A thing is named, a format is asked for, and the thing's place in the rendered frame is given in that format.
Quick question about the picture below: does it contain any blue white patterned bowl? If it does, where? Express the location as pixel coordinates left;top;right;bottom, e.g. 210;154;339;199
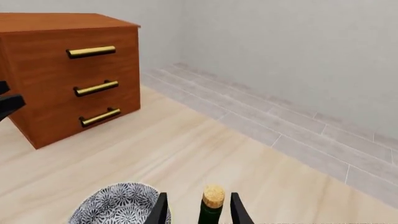
67;182;172;224

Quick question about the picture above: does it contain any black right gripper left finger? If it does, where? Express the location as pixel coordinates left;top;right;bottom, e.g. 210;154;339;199
148;192;169;224

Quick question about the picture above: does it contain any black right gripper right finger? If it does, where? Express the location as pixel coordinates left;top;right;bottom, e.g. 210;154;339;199
230;191;254;224

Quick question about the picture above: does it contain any wooden cabinet with drawers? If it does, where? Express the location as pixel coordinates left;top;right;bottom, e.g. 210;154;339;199
0;12;142;151

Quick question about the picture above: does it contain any brass drawer handle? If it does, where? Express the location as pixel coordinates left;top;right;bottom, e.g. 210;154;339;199
65;45;117;60
78;106;122;128
73;79;120;98

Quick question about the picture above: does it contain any green wine bottle with cork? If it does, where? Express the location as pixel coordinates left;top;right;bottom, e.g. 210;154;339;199
198;184;226;224

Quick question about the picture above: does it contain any wooden drawer front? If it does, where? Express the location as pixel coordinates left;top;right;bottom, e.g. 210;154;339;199
17;93;141;151
6;67;141;113
0;27;139;79

